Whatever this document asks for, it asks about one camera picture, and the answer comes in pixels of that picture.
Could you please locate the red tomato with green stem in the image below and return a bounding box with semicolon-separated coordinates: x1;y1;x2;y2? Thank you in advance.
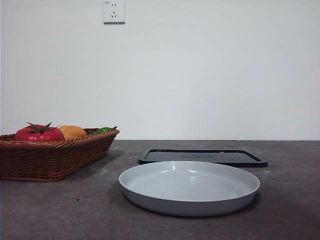
13;121;66;143

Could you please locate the green pepper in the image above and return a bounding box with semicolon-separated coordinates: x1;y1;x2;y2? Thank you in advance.
89;126;118;136

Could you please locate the grey round plate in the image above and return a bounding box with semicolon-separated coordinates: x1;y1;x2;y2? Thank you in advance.
118;160;261;217

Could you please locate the black rectangular tray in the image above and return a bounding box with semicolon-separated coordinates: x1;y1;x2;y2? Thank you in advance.
138;148;269;168

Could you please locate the orange-brown potato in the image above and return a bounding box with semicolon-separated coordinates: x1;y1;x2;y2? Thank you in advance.
58;125;88;140

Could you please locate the brown wicker basket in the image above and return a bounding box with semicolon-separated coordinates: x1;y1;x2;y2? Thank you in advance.
0;127;120;182

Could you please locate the white wall power socket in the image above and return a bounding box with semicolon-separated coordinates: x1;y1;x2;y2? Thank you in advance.
103;0;126;25

